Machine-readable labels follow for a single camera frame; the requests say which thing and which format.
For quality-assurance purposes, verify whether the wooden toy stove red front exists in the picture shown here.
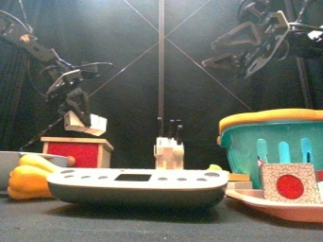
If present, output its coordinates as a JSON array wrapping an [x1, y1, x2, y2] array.
[[39, 136, 115, 169]]

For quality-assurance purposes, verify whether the small orange ball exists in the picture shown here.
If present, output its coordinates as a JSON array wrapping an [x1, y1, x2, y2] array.
[[66, 155, 79, 167]]

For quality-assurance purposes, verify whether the grey bowl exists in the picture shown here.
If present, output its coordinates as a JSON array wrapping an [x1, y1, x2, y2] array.
[[0, 150, 70, 191]]

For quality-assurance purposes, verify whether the yellow toy pepper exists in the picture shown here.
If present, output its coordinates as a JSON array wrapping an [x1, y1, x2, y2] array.
[[7, 153, 64, 200]]

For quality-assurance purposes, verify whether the wooden toy knife block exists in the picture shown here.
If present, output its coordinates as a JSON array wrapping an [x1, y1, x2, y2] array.
[[153, 136, 187, 170]]

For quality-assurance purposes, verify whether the grey white toy scale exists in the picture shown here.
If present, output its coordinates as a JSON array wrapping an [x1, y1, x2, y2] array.
[[46, 166, 231, 211]]

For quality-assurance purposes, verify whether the teal basket orange rim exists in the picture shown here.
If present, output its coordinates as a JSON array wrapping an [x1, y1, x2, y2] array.
[[217, 108, 323, 190]]

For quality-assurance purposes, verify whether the crackle cube red circle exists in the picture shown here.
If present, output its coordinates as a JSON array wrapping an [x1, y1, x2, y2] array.
[[259, 162, 323, 205]]

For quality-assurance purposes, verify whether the pink plastic tray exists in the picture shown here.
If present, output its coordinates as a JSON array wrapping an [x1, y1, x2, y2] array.
[[225, 188, 323, 224]]

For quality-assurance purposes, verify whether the thin diagonal brace wire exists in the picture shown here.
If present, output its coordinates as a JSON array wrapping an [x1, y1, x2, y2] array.
[[18, 0, 214, 151], [122, 0, 255, 112]]

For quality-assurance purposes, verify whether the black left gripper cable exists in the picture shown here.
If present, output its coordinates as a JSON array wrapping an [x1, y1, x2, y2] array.
[[78, 61, 115, 77]]

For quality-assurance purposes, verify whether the vertical metal frame pole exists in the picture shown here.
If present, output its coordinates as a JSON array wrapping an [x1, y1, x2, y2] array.
[[157, 0, 167, 129]]

